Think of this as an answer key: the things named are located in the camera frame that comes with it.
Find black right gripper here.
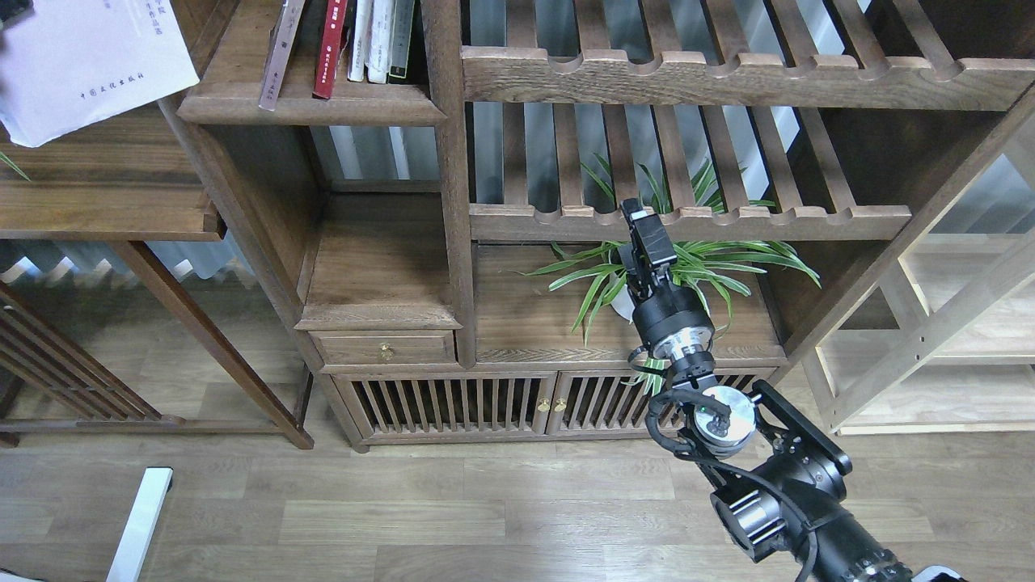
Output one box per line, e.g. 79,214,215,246
619,198,715,361

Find red paperback book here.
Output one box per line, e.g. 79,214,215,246
311,0,349,100

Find dark maroon Chinese book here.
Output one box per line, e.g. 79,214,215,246
258,1,306,112

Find pale lilac paperback book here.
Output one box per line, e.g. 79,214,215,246
1,1,197,147

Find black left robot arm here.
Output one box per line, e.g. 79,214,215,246
0,0,32,28

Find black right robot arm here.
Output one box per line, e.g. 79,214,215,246
619,199,962,581

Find light wooden shelf unit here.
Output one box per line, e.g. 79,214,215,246
802,123,1034,435

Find green spider plant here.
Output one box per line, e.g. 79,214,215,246
521,154,818,395

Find white plant pot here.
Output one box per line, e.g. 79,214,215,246
610,284,635,323

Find dark wooden bookshelf cabinet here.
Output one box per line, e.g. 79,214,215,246
167,1,1033,450

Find white upright book middle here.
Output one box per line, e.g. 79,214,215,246
366,0,395,84

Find white upright book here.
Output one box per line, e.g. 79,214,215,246
347,0,374,82
366,0,395,84

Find dark spine upright book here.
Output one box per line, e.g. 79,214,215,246
387,0,416,84

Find white upright book left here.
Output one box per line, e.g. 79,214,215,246
347,0,374,82

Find dark wooden side table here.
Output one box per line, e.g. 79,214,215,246
2,99,314,449

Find white flat bar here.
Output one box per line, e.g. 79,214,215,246
106,466,174,581

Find green leaves at left edge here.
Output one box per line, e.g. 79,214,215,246
0,151,31,181

